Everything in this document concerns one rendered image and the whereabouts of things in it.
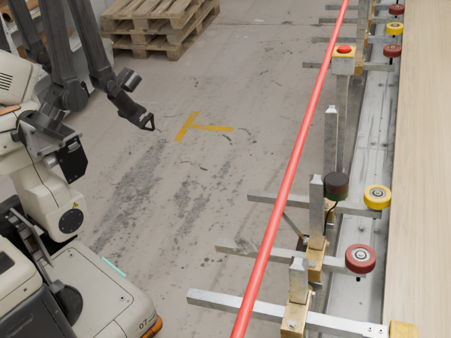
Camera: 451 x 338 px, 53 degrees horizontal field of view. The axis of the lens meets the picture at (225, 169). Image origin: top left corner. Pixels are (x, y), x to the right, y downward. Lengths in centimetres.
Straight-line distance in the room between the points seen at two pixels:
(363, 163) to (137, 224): 139
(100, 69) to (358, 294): 107
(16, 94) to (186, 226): 143
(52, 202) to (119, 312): 58
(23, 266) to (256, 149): 193
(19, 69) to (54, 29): 20
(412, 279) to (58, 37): 114
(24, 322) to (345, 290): 106
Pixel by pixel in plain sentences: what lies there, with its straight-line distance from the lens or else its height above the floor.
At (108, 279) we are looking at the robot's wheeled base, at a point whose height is 28.
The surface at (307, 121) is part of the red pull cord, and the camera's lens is 43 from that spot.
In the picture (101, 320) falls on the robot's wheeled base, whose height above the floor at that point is 28.
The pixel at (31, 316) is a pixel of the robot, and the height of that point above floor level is 61.
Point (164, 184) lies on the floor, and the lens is 298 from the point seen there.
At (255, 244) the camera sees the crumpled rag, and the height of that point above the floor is 87.
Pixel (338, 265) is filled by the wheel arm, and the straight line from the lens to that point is 131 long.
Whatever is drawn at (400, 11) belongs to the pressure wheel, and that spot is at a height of 90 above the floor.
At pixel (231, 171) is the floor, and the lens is 297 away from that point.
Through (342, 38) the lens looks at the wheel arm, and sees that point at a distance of 255.
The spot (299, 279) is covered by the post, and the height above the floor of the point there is 106.
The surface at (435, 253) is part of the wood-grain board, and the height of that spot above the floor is 90.
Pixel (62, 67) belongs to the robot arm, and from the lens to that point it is 143.
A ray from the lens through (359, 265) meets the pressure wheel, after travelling 126.
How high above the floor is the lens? 188
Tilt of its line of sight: 39 degrees down
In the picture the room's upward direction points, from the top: 9 degrees counter-clockwise
